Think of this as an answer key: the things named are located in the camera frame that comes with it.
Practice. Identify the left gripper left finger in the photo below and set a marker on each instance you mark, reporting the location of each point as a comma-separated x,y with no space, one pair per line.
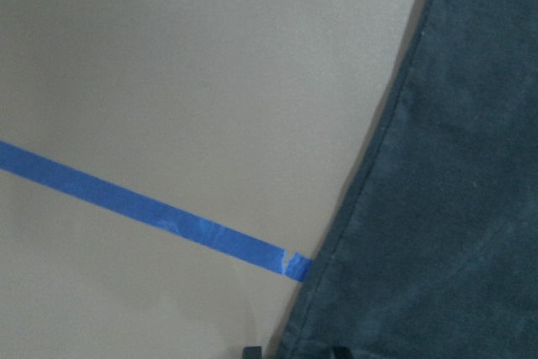
252,352

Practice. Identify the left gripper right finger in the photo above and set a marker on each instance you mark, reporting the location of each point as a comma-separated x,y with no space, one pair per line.
340,352

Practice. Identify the black printed t-shirt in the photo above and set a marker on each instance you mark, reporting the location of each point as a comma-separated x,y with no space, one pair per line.
433,253

